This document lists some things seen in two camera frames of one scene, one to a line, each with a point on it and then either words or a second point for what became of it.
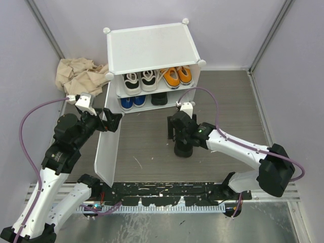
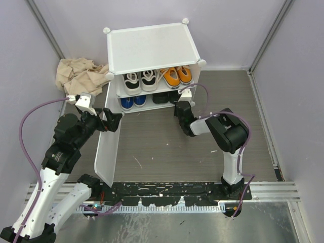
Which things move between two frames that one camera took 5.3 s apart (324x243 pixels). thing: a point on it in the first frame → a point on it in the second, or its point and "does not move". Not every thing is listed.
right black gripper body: x=180 y=135 → x=175 y=113
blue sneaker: x=139 y=101 does not move
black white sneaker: x=132 y=84 does not move
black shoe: x=183 y=150 → x=172 y=96
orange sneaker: x=170 y=77 does not move
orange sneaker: x=185 y=74 does not move
